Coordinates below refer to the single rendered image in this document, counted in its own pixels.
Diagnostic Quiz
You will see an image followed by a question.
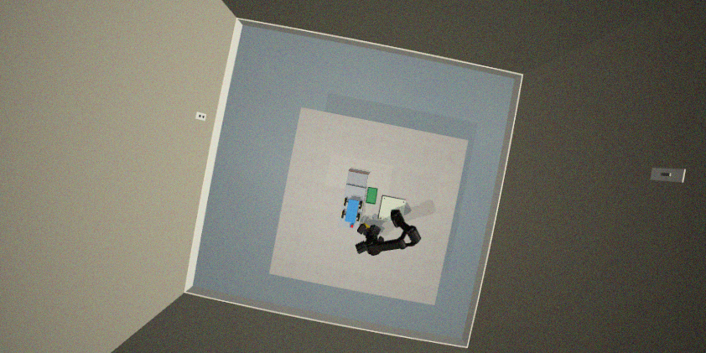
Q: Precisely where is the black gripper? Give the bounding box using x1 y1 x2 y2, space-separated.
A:
357 224 384 241

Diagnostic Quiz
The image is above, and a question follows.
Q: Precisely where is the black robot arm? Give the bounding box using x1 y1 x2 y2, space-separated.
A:
356 210 421 256

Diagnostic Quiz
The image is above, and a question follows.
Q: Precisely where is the green tray floor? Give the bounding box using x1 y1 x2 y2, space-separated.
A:
366 189 376 204

